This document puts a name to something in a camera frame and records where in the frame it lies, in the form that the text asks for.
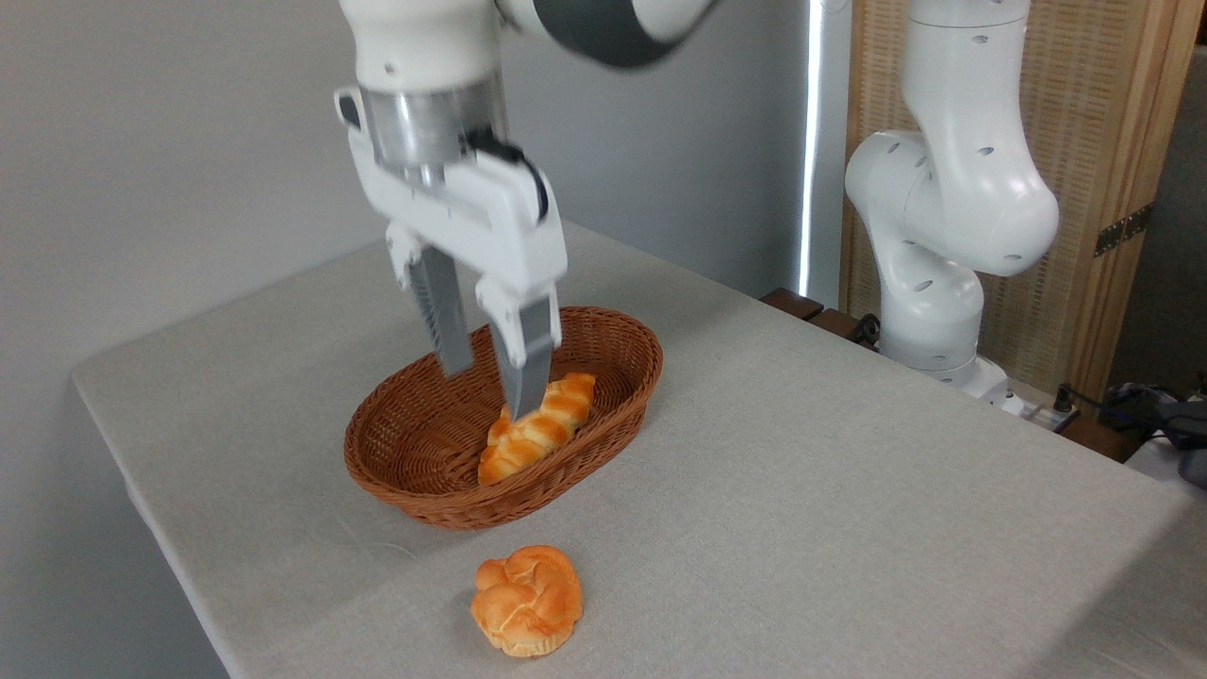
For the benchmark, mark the round knotted bread roll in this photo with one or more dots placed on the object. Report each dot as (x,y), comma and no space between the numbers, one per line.
(526,602)

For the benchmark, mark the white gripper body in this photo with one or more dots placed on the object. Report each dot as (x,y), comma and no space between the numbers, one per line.
(490,226)

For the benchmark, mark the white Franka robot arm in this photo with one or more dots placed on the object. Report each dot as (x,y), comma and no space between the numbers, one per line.
(952,189)

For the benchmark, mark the white vertical window frame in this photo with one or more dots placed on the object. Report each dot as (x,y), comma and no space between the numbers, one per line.
(834,141)

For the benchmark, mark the long braided bread loaf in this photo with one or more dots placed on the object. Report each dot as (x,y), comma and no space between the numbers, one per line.
(542,436)

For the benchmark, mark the metal screen hinge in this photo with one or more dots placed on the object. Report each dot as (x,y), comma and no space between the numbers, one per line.
(1122,229)

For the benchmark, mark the brown wicker basket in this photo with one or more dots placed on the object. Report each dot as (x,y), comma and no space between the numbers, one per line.
(613,354)

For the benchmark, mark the grey tablecloth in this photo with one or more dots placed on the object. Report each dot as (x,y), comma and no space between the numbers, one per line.
(801,528)

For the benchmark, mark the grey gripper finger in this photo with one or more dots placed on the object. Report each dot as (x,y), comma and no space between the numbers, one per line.
(530,358)
(445,311)

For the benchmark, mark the white power strip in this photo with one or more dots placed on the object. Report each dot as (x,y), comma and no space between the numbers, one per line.
(1035,413)

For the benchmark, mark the dark grey bag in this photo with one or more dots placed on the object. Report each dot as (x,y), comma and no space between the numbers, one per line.
(1183,424)

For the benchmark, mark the wooden rattan folding screen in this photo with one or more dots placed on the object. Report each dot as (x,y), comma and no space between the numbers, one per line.
(1103,113)

